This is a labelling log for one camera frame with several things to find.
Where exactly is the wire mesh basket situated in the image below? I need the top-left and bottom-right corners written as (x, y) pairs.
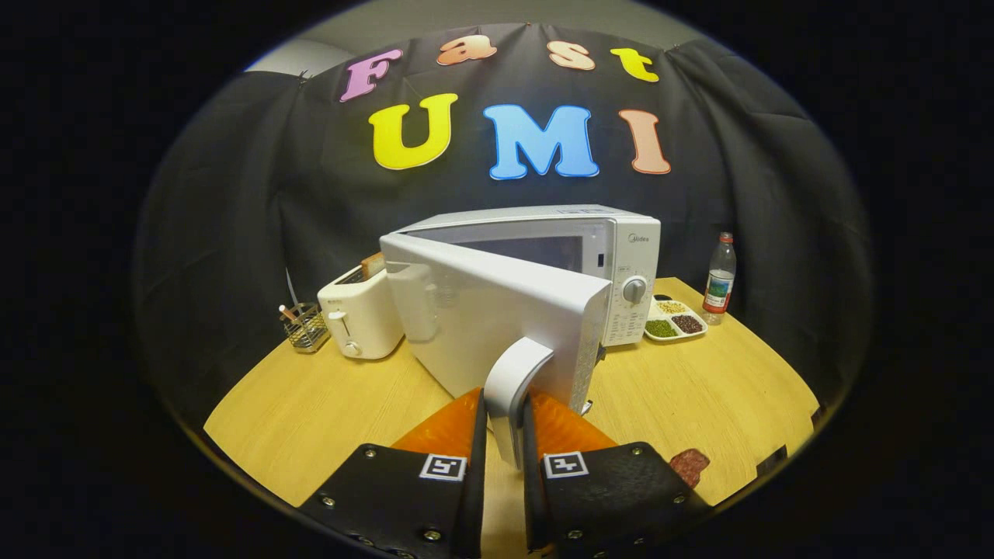
top-left (281, 301), bottom-right (331, 354)

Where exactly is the white toaster oven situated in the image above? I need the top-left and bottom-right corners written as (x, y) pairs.
top-left (379, 204), bottom-right (662, 470)

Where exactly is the white bread toaster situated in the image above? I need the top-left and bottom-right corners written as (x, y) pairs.
top-left (317, 260), bottom-right (405, 360)

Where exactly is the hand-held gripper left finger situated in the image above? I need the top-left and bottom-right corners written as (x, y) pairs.
top-left (299, 388), bottom-right (488, 559)

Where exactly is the white divided bean dish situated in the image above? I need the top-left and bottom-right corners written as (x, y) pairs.
top-left (643, 293), bottom-right (708, 343)

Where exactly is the clear plastic water bottle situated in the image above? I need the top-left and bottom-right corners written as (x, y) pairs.
top-left (702, 231), bottom-right (737, 325)

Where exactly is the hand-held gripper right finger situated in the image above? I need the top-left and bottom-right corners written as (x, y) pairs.
top-left (522, 388), bottom-right (711, 558)

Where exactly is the brown roasted meat piece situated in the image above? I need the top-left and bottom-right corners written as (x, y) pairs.
top-left (669, 448), bottom-right (711, 488)

